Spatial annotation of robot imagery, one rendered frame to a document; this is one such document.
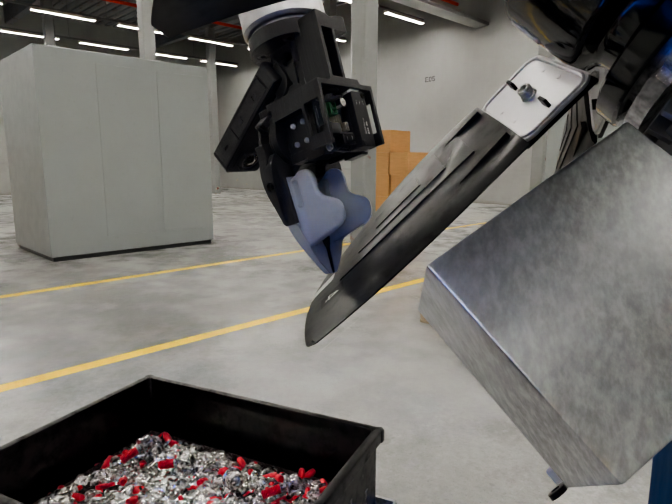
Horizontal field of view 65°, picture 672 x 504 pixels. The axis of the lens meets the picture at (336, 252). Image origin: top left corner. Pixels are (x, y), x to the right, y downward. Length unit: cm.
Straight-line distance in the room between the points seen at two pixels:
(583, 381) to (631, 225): 9
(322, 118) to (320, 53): 5
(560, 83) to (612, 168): 13
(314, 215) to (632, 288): 25
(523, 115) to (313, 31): 18
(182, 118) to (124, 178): 106
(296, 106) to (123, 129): 621
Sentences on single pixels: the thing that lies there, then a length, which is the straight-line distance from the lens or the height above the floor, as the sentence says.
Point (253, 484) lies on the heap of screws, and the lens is 39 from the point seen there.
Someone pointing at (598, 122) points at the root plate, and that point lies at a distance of 54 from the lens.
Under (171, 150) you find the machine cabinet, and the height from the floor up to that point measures 121.
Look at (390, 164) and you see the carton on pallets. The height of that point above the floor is 103.
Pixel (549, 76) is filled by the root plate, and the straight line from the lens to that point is 46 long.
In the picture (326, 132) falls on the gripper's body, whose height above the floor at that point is 108.
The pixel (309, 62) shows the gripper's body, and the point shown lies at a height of 114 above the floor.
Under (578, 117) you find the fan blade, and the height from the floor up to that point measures 111.
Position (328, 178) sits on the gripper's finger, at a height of 105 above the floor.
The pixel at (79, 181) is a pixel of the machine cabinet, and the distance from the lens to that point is 644.
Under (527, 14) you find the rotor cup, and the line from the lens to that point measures 47.
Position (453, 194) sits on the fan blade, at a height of 104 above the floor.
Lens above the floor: 106
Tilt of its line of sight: 10 degrees down
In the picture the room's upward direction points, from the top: straight up
